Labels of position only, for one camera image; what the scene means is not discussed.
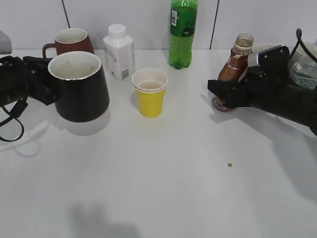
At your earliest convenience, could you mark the clear water bottle green label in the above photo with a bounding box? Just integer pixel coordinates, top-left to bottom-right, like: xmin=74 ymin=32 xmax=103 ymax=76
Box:
xmin=290 ymin=54 xmax=317 ymax=90

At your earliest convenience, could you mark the yellow paper cup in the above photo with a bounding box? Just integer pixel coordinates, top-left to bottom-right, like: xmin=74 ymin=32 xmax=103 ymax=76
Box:
xmin=132 ymin=68 xmax=169 ymax=118

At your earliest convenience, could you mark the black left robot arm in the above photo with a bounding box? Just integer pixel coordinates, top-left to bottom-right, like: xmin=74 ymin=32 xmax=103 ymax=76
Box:
xmin=0 ymin=31 xmax=59 ymax=105

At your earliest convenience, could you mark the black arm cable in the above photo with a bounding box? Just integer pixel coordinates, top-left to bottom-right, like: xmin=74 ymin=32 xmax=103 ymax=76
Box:
xmin=288 ymin=28 xmax=317 ymax=62
xmin=0 ymin=56 xmax=29 ymax=142

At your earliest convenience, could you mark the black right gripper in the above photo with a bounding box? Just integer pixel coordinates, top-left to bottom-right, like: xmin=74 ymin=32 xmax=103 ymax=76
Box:
xmin=207 ymin=45 xmax=290 ymax=110

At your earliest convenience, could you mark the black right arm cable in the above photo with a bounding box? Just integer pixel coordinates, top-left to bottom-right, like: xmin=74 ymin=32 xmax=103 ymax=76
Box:
xmin=288 ymin=28 xmax=317 ymax=62

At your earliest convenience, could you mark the brown Nescafe coffee bottle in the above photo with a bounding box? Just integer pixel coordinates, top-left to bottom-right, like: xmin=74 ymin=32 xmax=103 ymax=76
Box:
xmin=213 ymin=34 xmax=254 ymax=113

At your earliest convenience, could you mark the black mug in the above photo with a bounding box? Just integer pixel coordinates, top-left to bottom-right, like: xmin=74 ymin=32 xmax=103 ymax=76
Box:
xmin=48 ymin=51 xmax=110 ymax=123

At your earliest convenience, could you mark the green soda bottle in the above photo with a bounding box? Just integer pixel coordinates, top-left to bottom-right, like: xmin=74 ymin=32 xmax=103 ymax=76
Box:
xmin=168 ymin=0 xmax=198 ymax=69

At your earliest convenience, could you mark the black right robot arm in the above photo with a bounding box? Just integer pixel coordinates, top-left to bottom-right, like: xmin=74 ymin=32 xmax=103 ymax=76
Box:
xmin=208 ymin=46 xmax=317 ymax=133

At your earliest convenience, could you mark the white milk carton bottle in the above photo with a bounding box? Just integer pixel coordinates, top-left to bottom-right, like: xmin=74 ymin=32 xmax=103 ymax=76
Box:
xmin=103 ymin=24 xmax=135 ymax=80

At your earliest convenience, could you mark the white mug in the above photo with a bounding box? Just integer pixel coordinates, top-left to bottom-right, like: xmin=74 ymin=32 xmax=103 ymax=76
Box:
xmin=288 ymin=42 xmax=317 ymax=70

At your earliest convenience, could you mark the dark red mug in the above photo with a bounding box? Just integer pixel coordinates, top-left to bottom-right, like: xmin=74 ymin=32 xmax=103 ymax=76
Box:
xmin=42 ymin=28 xmax=94 ymax=59

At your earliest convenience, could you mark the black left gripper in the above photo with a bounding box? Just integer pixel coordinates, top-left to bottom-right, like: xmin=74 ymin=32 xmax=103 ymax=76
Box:
xmin=23 ymin=56 xmax=59 ymax=106

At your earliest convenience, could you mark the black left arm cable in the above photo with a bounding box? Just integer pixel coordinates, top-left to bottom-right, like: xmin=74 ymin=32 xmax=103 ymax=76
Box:
xmin=0 ymin=56 xmax=29 ymax=142

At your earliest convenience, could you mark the dark grey mug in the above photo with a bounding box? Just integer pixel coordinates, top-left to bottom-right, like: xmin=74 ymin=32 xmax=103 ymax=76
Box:
xmin=253 ymin=43 xmax=277 ymax=53

